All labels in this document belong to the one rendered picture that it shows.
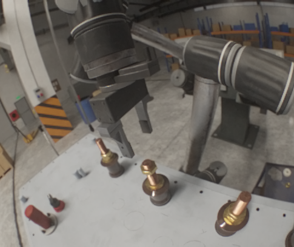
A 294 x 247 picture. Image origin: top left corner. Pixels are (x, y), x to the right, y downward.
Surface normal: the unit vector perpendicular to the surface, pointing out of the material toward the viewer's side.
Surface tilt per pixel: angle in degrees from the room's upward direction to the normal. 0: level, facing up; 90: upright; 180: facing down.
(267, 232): 0
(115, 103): 90
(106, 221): 0
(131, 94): 90
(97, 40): 90
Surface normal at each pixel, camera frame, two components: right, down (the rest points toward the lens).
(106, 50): 0.22, 0.44
